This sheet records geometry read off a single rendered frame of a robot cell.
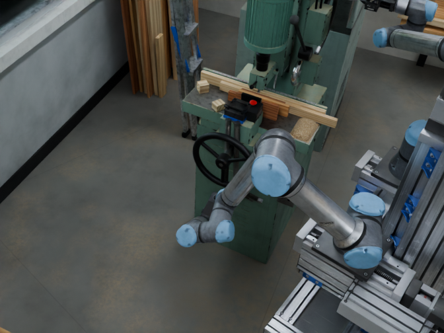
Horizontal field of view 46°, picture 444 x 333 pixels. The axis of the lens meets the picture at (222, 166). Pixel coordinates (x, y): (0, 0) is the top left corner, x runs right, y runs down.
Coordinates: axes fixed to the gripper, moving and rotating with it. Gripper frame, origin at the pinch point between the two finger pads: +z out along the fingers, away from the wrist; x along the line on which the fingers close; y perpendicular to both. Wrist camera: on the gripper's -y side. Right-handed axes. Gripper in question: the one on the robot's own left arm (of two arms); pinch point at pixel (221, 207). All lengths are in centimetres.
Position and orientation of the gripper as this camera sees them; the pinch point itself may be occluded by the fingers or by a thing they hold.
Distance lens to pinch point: 212.8
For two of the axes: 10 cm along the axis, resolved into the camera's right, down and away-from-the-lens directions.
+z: 3.5, -1.7, 9.2
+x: 9.0, 3.4, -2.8
